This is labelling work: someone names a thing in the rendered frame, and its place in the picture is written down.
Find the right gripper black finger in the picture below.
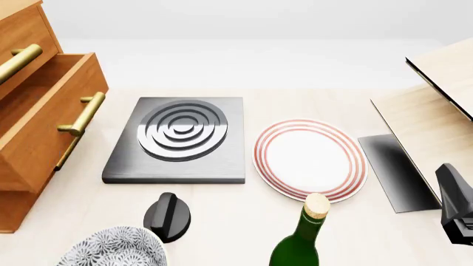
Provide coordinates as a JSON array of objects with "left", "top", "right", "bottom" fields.
[{"left": 435, "top": 163, "right": 473, "bottom": 223}]

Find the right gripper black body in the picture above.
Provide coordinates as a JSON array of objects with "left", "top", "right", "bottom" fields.
[{"left": 441, "top": 213, "right": 473, "bottom": 247}]

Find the wooden cabinet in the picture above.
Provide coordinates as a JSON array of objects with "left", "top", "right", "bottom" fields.
[{"left": 0, "top": 0, "right": 110, "bottom": 234}]

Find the bottle cork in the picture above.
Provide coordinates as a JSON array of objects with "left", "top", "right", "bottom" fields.
[{"left": 303, "top": 192, "right": 332, "bottom": 220}]

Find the white plate with red rings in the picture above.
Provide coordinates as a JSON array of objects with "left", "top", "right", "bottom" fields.
[{"left": 252, "top": 118, "right": 370, "bottom": 204}]

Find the green glass wine bottle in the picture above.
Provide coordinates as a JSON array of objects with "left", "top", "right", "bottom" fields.
[{"left": 268, "top": 206, "right": 327, "bottom": 266}]

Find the flat black stove plate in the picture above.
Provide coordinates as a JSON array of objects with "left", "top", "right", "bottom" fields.
[{"left": 101, "top": 96, "right": 247, "bottom": 185}]

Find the round black stove knob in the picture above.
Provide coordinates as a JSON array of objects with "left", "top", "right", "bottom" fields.
[{"left": 143, "top": 191, "right": 192, "bottom": 244}]

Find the black-and-white patterned bowl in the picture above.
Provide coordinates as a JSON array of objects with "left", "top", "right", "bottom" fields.
[{"left": 56, "top": 225, "right": 169, "bottom": 266}]

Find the short brass drawer handle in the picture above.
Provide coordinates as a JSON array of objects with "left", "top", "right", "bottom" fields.
[{"left": 56, "top": 91, "right": 107, "bottom": 137}]

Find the dark thin brass drawer handle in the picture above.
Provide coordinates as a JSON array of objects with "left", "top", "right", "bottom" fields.
[{"left": 52, "top": 135, "right": 81, "bottom": 172}]

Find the wooden drawer, short brass handle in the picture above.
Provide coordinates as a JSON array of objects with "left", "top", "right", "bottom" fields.
[{"left": 0, "top": 52, "right": 110, "bottom": 194}]

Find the long brass drawer handle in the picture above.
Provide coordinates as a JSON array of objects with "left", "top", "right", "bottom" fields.
[{"left": 0, "top": 43, "right": 44, "bottom": 86}]

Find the wooden drawer, long brass handle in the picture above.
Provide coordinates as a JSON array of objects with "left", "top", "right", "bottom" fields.
[{"left": 0, "top": 4, "right": 64, "bottom": 101}]

